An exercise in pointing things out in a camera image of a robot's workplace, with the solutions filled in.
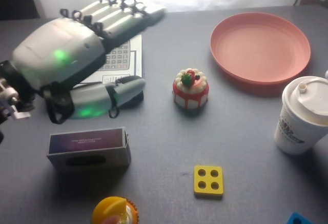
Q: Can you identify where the grey table cloth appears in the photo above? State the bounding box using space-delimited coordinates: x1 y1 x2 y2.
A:
0 5 328 224

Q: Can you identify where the pink plate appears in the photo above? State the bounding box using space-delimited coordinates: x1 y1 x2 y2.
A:
210 12 312 85

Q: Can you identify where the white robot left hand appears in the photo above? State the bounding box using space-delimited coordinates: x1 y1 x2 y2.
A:
11 0 168 125

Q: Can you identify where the yellow block with four holes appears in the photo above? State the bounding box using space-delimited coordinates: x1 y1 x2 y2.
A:
193 165 224 195

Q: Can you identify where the blue plastic tray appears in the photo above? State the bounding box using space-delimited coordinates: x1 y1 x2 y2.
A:
285 211 320 224

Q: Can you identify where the orange cupcake toy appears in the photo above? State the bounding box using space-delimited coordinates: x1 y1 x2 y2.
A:
91 196 139 224

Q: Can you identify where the purple and grey box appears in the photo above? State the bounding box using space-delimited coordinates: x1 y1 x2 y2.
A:
46 126 133 175

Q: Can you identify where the white coffee cup with lid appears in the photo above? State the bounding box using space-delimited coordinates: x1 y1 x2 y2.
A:
273 75 328 155

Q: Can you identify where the strawberry cake toy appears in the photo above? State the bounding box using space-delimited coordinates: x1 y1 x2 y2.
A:
172 67 210 111

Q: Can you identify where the white calculator with grey keys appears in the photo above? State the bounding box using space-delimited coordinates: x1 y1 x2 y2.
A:
80 33 144 85

